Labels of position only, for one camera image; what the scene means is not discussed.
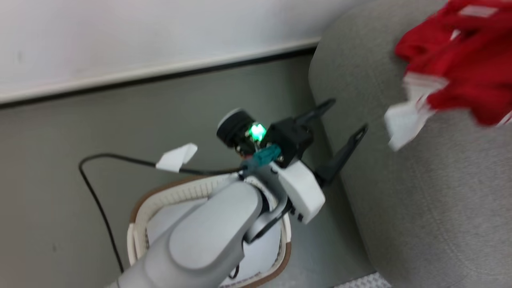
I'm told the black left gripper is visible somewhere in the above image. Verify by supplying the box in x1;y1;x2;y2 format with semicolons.
217;98;369;187

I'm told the red and white garment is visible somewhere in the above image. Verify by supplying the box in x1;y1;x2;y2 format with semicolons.
384;0;512;152

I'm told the grey fabric sofa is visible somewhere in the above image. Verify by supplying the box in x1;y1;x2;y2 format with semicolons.
308;0;512;288

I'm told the grey ribbed floor mat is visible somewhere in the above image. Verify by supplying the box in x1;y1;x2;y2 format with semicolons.
334;272;392;288

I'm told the white baseboard strip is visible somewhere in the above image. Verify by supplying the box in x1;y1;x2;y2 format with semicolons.
0;38;321;105

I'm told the white laundry basket brown rim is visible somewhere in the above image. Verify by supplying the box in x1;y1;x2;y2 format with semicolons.
127;174;292;288

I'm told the teal cable connector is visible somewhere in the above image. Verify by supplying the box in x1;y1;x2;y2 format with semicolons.
240;145;282;176

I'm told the white paper cable tag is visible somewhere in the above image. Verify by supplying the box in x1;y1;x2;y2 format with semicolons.
155;143;198;173

